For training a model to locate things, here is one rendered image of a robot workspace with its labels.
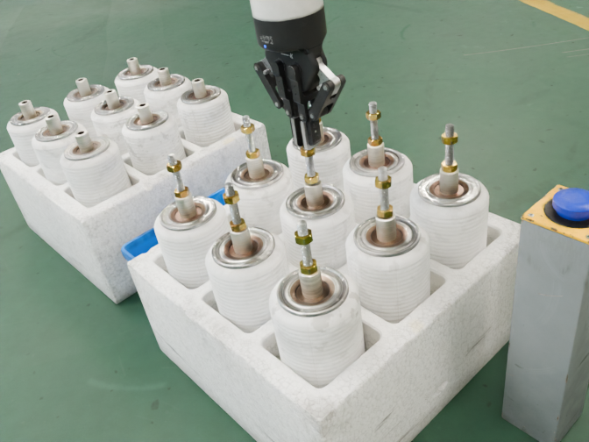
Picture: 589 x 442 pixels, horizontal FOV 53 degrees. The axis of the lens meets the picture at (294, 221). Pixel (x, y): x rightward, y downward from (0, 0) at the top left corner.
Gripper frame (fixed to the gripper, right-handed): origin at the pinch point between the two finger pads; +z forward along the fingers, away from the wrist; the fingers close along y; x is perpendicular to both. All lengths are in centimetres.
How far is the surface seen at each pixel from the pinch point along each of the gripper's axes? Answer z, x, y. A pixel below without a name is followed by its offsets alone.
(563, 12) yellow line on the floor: 36, 148, -42
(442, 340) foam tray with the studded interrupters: 22.0, -0.2, 19.4
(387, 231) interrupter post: 8.6, -0.8, 12.6
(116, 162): 12.5, -9.2, -38.6
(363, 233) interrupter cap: 9.8, -1.7, 9.6
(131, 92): 12, 8, -64
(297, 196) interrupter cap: 9.8, -0.8, -2.6
